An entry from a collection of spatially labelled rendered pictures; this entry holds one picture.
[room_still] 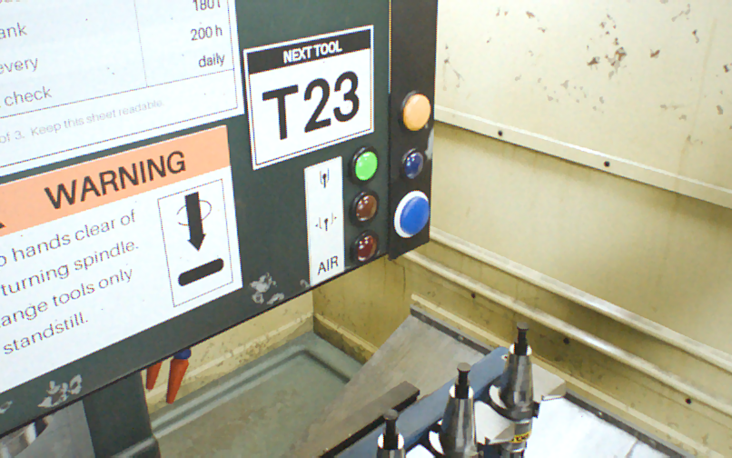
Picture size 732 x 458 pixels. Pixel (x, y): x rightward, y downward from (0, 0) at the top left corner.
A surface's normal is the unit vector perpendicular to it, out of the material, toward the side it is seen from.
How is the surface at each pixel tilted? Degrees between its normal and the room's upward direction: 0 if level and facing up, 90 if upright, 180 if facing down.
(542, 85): 90
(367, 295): 90
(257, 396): 0
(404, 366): 25
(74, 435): 90
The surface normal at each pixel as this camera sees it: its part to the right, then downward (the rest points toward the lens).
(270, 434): 0.00, -0.89
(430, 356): -0.29, -0.68
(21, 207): 0.70, 0.33
